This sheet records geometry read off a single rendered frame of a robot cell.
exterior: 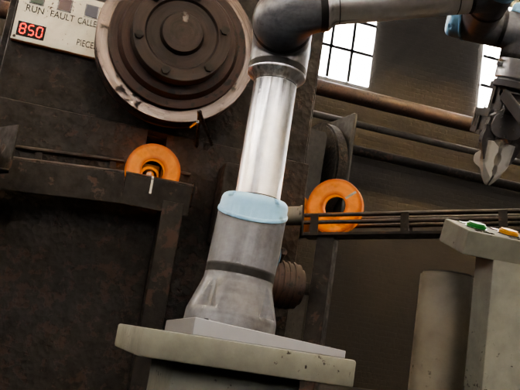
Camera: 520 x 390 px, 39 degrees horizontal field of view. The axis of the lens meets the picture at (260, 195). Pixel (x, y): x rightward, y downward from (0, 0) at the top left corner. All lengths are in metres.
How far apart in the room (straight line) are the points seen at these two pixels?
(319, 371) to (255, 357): 0.10
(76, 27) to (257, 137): 1.06
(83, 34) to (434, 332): 1.35
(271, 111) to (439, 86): 8.40
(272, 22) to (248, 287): 0.49
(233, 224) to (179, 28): 1.02
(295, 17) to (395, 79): 8.16
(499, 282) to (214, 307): 0.64
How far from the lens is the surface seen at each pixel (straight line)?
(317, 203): 2.06
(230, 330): 1.10
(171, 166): 2.12
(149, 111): 2.12
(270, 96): 1.41
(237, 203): 1.20
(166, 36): 2.10
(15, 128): 1.84
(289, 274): 1.97
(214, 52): 2.12
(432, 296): 1.65
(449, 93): 9.80
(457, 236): 1.53
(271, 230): 1.19
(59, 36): 2.31
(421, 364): 1.65
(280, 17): 1.36
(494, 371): 1.54
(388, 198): 9.08
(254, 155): 1.37
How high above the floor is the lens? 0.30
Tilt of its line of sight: 11 degrees up
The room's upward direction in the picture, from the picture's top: 9 degrees clockwise
